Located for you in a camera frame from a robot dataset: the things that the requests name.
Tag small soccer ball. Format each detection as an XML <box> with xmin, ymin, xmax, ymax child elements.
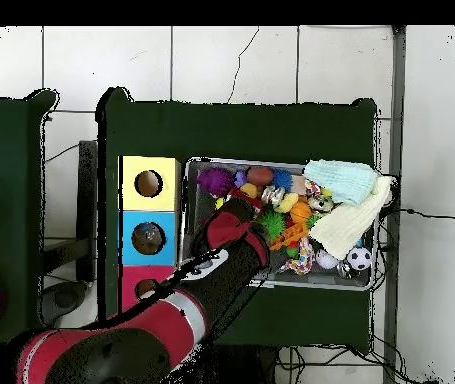
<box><xmin>346</xmin><ymin>246</ymin><xmax>373</xmax><ymax>271</ymax></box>

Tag cream knitted cloth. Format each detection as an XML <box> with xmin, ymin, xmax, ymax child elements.
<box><xmin>309</xmin><ymin>175</ymin><xmax>394</xmax><ymax>260</ymax></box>

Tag black cable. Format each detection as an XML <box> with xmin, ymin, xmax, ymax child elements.
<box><xmin>378</xmin><ymin>206</ymin><xmax>455</xmax><ymax>220</ymax></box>

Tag brown toy football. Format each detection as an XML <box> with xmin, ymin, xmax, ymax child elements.
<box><xmin>246</xmin><ymin>166</ymin><xmax>275</xmax><ymax>187</ymax></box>

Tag orange plastic bubble tray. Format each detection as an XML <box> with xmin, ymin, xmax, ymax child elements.
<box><xmin>269</xmin><ymin>223</ymin><xmax>308</xmax><ymax>251</ymax></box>

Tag green rubber koosh ball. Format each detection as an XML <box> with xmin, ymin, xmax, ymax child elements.
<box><xmin>257</xmin><ymin>209</ymin><xmax>286</xmax><ymax>241</ymax></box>

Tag grey metal bar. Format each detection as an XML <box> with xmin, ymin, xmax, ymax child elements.
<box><xmin>382</xmin><ymin>25</ymin><xmax>408</xmax><ymax>384</ymax></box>

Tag yellow plush duck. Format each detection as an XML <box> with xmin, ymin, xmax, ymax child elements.
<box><xmin>274</xmin><ymin>192</ymin><xmax>300</xmax><ymax>214</ymax></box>

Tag mint green cloth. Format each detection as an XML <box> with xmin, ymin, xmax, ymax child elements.
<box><xmin>303</xmin><ymin>158</ymin><xmax>380</xmax><ymax>206</ymax></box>

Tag dark grey rounded base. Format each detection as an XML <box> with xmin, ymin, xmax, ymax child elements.
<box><xmin>41</xmin><ymin>279</ymin><xmax>92</xmax><ymax>327</ymax></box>

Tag blue rubber koosh ball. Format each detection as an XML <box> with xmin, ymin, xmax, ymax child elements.
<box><xmin>271</xmin><ymin>169</ymin><xmax>294</xmax><ymax>191</ymax></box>

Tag wire mesh bin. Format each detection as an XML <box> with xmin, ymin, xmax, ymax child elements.
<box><xmin>182</xmin><ymin>156</ymin><xmax>376</xmax><ymax>292</ymax></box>

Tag orange toy basketball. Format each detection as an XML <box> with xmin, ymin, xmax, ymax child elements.
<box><xmin>290</xmin><ymin>201</ymin><xmax>312</xmax><ymax>223</ymax></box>

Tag black stand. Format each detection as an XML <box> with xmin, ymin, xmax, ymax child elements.
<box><xmin>75</xmin><ymin>139</ymin><xmax>99</xmax><ymax>283</ymax></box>

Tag dark green table cloth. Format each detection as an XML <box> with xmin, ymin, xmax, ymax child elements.
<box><xmin>0</xmin><ymin>88</ymin><xmax>61</xmax><ymax>347</ymax></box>
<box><xmin>96</xmin><ymin>86</ymin><xmax>379</xmax><ymax>355</ymax></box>

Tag wooden box with three holes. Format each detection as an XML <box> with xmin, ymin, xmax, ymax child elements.
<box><xmin>118</xmin><ymin>155</ymin><xmax>182</xmax><ymax>313</ymax></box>

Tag purple spiky ball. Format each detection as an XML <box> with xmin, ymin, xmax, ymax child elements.
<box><xmin>196</xmin><ymin>167</ymin><xmax>235</xmax><ymax>197</ymax></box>

